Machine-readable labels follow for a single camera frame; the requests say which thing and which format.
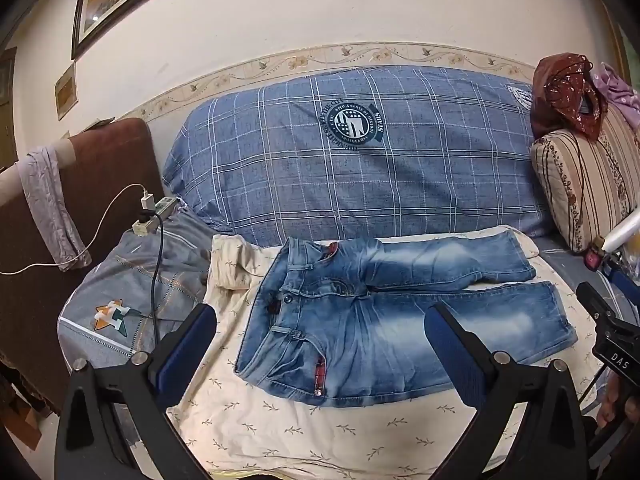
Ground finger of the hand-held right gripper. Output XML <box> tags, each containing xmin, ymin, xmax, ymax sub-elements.
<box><xmin>602</xmin><ymin>256</ymin><xmax>640</xmax><ymax>293</ymax></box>
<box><xmin>576</xmin><ymin>282</ymin><xmax>621</xmax><ymax>332</ymax></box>

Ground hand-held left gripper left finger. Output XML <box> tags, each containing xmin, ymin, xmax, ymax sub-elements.
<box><xmin>54</xmin><ymin>303</ymin><xmax>218</xmax><ymax>480</ymax></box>

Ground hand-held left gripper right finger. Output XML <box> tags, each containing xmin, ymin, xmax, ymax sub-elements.
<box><xmin>424</xmin><ymin>303</ymin><xmax>588</xmax><ymax>480</ymax></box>

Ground blue denim pants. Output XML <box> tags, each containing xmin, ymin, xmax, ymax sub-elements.
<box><xmin>234</xmin><ymin>226</ymin><xmax>578</xmax><ymax>408</ymax></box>

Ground person's right hand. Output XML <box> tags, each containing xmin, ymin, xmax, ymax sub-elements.
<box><xmin>597</xmin><ymin>384</ymin><xmax>625</xmax><ymax>427</ymax></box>

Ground small red item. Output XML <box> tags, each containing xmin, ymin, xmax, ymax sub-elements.
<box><xmin>586</xmin><ymin>236</ymin><xmax>607</xmax><ymax>270</ymax></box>

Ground clear plastic wrap roll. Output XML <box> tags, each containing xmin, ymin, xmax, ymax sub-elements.
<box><xmin>600</xmin><ymin>207</ymin><xmax>640</xmax><ymax>253</ymax></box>

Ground grey-blue bed sheet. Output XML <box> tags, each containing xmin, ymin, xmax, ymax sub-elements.
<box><xmin>56</xmin><ymin>210</ymin><xmax>626</xmax><ymax>368</ymax></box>

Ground striped floral pillow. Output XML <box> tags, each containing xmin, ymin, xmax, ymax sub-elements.
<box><xmin>530</xmin><ymin>102</ymin><xmax>640</xmax><ymax>254</ymax></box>

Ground cream leaf-print blanket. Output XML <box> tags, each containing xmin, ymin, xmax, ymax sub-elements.
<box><xmin>165</xmin><ymin>227</ymin><xmax>596</xmax><ymax>480</ymax></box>

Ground white power strip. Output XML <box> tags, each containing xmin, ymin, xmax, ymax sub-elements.
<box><xmin>131</xmin><ymin>197</ymin><xmax>177</xmax><ymax>237</ymax></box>

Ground cardboard box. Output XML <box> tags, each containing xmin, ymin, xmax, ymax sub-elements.
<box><xmin>7</xmin><ymin>400</ymin><xmax>47</xmax><ymax>452</ymax></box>

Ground purple cloth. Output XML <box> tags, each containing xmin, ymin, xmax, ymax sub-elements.
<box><xmin>590</xmin><ymin>62</ymin><xmax>640</xmax><ymax>128</ymax></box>

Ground red plastic bag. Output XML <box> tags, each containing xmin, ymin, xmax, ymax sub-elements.
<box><xmin>530</xmin><ymin>52</ymin><xmax>610</xmax><ymax>142</ymax></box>

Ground brown headboard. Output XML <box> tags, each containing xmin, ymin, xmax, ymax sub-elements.
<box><xmin>0</xmin><ymin>117</ymin><xmax>166</xmax><ymax>416</ymax></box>

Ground lavender cloth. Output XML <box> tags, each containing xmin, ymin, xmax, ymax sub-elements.
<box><xmin>17</xmin><ymin>146</ymin><xmax>93</xmax><ymax>272</ymax></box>

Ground blue plaid pillow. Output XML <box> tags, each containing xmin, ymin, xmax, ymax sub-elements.
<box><xmin>162</xmin><ymin>65</ymin><xmax>551</xmax><ymax>248</ymax></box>

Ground black cable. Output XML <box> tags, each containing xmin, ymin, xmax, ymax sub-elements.
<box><xmin>137</xmin><ymin>210</ymin><xmax>169</xmax><ymax>347</ymax></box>

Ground white cable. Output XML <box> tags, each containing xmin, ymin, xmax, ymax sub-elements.
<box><xmin>0</xmin><ymin>183</ymin><xmax>147</xmax><ymax>276</ymax></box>

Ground small wall picture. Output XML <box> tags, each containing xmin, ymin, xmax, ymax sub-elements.
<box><xmin>53</xmin><ymin>60</ymin><xmax>79</xmax><ymax>121</ymax></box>

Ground dark wooden door frame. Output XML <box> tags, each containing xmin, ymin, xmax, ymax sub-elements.
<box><xmin>0</xmin><ymin>46</ymin><xmax>19</xmax><ymax>170</ymax></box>

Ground framed wall picture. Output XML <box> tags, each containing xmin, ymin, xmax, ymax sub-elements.
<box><xmin>71</xmin><ymin>0</ymin><xmax>201</xmax><ymax>60</ymax></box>

